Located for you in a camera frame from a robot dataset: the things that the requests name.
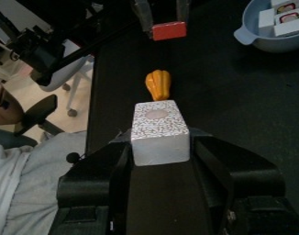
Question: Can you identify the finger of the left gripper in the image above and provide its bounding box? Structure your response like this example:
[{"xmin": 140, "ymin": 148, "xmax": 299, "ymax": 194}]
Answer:
[
  {"xmin": 175, "ymin": 0, "xmax": 193, "ymax": 24},
  {"xmin": 129, "ymin": 0, "xmax": 155, "ymax": 39}
]

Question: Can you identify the white sushi block red top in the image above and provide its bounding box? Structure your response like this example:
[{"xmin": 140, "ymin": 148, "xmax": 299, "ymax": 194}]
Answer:
[
  {"xmin": 273, "ymin": 8, "xmax": 299, "ymax": 38},
  {"xmin": 269, "ymin": 0, "xmax": 299, "ymax": 15}
]

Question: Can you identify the person in grey shirt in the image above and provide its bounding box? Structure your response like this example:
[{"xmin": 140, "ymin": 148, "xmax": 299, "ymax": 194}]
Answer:
[{"xmin": 0, "ymin": 77, "xmax": 88, "ymax": 235}]

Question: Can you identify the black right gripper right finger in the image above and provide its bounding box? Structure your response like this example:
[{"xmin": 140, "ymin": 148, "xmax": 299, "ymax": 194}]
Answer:
[{"xmin": 187, "ymin": 126, "xmax": 299, "ymax": 235}]

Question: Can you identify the orange toy croissant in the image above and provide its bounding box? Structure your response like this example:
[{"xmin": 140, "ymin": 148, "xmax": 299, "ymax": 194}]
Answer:
[{"xmin": 144, "ymin": 69, "xmax": 172, "ymax": 102}]

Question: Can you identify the light blue bowl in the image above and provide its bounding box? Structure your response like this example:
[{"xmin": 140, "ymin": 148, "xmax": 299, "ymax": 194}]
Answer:
[{"xmin": 232, "ymin": 0, "xmax": 299, "ymax": 54}]

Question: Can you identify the white speckled rice block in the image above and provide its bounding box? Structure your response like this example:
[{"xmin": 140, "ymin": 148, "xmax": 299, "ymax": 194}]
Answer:
[{"xmin": 129, "ymin": 99, "xmax": 191, "ymax": 167}]

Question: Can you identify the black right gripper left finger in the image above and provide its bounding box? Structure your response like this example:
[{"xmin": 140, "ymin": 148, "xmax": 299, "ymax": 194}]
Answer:
[{"xmin": 48, "ymin": 128, "xmax": 135, "ymax": 235}]

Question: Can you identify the red toy block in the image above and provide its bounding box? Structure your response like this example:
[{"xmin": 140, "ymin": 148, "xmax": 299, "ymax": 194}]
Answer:
[{"xmin": 151, "ymin": 21, "xmax": 188, "ymax": 42}]

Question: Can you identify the black office chair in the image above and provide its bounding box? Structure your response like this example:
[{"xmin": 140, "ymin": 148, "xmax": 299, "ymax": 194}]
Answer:
[{"xmin": 0, "ymin": 94, "xmax": 66, "ymax": 150}]

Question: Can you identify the small black round knob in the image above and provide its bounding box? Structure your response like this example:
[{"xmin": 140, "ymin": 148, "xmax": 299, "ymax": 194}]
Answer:
[{"xmin": 65, "ymin": 151, "xmax": 82, "ymax": 164}]

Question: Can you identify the white rolling chair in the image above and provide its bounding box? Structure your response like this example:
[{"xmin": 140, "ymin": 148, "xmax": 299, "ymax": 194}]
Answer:
[{"xmin": 36, "ymin": 39, "xmax": 96, "ymax": 118}]

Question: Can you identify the plain white block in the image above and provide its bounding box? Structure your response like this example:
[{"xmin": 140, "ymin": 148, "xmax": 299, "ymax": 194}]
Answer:
[{"xmin": 257, "ymin": 8, "xmax": 276, "ymax": 38}]

